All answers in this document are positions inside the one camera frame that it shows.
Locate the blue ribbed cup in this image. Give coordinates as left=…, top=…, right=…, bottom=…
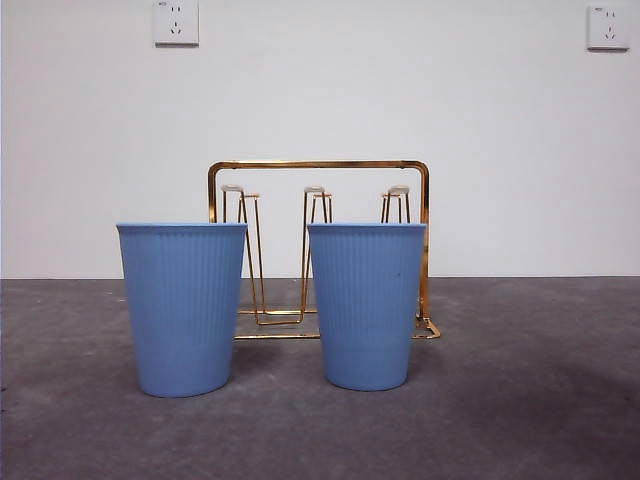
left=115, top=222, right=248, bottom=399
left=307, top=222, right=428, bottom=393

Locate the white wall socket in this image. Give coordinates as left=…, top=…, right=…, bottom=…
left=586, top=4, right=631, bottom=52
left=152, top=0, right=200, bottom=49

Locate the gold wire cup rack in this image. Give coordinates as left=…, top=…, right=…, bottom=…
left=207, top=159, right=442, bottom=342

